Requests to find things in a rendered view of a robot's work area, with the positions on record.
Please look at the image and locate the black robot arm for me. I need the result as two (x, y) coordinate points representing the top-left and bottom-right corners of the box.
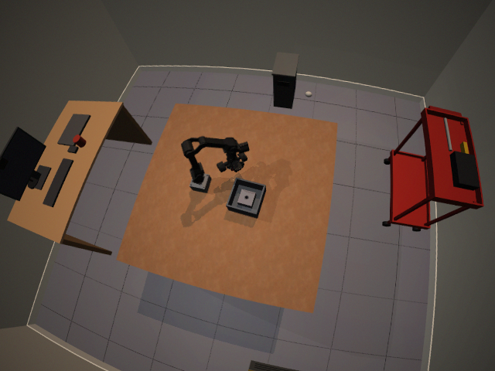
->
(181, 136), (250, 185)

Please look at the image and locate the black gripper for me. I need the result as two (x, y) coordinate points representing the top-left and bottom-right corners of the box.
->
(217, 153), (248, 172)

